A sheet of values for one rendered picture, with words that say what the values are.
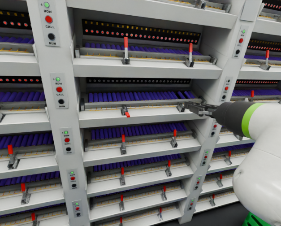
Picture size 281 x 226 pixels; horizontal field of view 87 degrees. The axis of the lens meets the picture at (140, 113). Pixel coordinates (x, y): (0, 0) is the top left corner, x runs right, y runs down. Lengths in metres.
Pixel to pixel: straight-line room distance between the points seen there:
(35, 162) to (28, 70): 0.37
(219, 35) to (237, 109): 0.45
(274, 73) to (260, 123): 0.64
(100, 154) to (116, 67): 0.40
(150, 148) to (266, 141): 0.51
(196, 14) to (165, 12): 0.12
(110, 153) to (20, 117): 0.37
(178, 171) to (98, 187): 0.45
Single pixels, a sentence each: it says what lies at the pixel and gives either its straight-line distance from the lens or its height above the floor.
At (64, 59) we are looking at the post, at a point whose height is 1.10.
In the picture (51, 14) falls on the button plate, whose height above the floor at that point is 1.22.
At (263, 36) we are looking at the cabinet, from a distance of 1.22.
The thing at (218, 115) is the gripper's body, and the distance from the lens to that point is 0.49.
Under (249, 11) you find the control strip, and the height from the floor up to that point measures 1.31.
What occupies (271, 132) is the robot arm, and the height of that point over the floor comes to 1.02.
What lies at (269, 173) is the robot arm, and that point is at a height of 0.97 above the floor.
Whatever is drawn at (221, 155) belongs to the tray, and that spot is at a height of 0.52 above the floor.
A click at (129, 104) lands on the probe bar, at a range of 0.65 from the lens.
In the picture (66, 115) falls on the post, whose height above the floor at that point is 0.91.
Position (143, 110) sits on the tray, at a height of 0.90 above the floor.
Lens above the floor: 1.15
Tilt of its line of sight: 23 degrees down
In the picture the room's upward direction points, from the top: 4 degrees clockwise
